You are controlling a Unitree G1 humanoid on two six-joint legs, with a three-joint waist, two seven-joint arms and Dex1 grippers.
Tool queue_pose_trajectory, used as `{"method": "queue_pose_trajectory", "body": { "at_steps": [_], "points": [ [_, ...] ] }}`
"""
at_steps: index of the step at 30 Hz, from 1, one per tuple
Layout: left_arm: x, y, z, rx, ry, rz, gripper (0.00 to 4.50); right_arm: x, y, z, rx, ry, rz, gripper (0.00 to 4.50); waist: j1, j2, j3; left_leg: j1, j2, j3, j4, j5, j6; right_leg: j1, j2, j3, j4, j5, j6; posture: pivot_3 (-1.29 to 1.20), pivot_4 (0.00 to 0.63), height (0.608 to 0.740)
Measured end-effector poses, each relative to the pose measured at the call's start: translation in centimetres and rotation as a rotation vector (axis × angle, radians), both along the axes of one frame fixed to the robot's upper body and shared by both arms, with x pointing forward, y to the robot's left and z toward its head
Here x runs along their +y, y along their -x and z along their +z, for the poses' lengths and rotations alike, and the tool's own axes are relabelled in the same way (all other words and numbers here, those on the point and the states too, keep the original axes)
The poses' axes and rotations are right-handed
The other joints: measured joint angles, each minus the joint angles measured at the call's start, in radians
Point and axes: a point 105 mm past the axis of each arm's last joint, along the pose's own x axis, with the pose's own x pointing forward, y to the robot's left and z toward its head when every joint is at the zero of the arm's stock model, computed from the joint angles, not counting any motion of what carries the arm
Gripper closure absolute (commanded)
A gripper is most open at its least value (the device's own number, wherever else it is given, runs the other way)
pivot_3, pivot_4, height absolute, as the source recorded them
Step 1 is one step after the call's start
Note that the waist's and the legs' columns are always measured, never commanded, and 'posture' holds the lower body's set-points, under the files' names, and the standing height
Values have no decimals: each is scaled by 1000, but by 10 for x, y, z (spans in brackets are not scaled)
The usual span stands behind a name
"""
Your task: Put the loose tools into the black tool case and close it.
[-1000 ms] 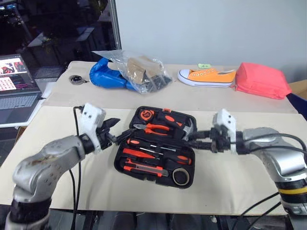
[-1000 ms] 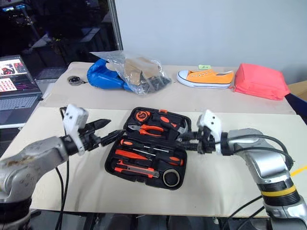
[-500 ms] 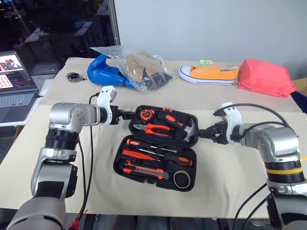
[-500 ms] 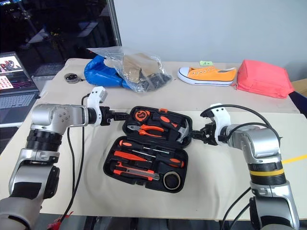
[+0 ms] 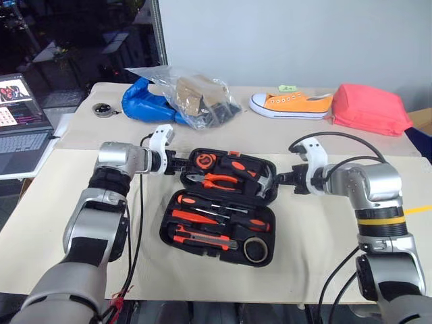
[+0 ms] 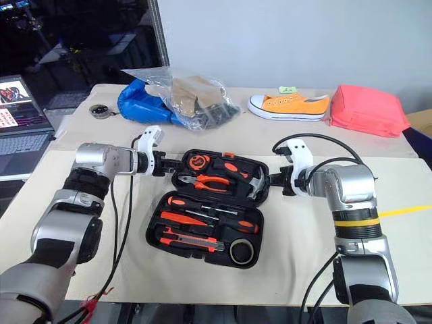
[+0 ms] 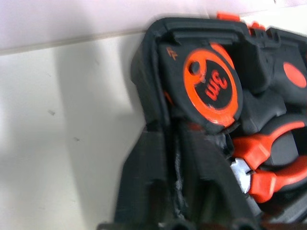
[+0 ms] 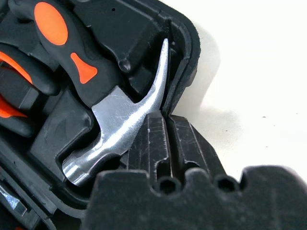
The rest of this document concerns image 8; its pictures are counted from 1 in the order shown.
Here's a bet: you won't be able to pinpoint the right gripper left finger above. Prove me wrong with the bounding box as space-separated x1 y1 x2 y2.
126 112 173 180

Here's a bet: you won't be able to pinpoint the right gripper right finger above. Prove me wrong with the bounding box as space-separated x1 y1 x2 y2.
167 114 226 180

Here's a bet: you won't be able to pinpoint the black tool case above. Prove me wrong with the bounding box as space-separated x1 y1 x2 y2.
0 0 201 230

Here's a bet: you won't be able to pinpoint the black orange handle screwdriver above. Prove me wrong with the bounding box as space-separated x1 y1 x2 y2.
0 188 27 217

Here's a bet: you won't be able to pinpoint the black orange claw hammer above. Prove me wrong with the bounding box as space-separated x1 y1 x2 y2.
9 0 172 188

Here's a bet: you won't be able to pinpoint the orange handle pliers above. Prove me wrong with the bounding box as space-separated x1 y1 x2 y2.
0 42 61 138

